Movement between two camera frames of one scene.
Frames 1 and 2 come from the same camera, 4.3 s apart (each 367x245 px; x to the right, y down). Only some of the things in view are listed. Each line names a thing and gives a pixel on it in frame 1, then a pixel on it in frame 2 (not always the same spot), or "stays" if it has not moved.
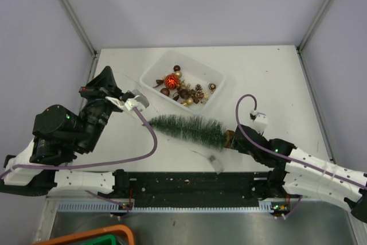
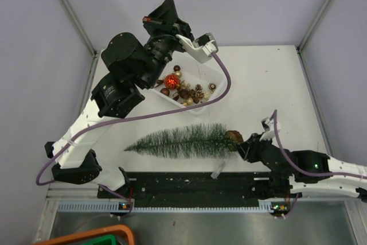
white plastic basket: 182,79 stays
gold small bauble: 178,73 stays
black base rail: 195,189 stays
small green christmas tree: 194,129 → 207,140
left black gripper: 104,86 → 163,19
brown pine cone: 198,88 stays
